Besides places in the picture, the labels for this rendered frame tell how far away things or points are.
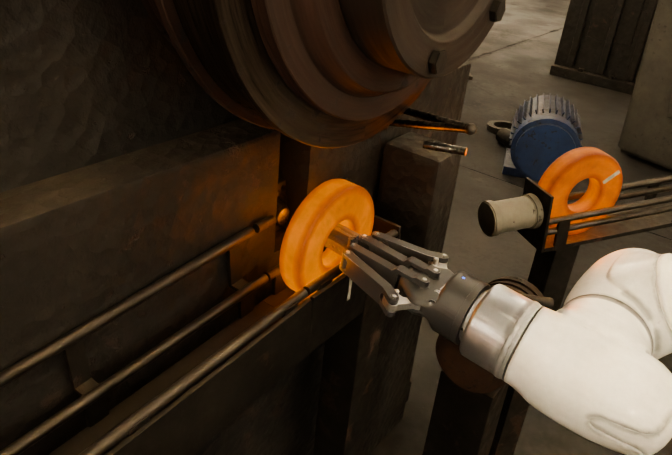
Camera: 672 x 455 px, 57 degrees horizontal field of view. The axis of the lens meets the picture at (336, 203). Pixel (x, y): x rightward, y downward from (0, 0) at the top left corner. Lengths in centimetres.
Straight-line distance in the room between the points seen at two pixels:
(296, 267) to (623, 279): 36
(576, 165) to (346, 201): 46
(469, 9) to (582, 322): 33
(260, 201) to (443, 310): 25
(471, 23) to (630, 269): 32
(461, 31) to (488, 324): 30
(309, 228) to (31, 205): 30
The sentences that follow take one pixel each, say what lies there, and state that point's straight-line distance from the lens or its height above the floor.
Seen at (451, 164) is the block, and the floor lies 78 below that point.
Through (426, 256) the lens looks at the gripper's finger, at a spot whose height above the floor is 75.
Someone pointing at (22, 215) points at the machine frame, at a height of 87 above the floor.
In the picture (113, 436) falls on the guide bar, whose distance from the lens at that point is 61.
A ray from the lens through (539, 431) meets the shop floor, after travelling 168.
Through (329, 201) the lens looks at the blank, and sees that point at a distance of 73.
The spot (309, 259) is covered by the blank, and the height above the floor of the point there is 74.
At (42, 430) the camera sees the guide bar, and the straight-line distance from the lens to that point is 65.
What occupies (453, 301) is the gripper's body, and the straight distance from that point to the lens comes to 68.
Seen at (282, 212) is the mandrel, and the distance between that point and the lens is 82.
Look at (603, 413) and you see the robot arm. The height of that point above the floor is 73.
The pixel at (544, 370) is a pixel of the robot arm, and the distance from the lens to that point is 65.
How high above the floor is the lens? 114
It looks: 27 degrees down
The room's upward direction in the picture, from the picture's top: 6 degrees clockwise
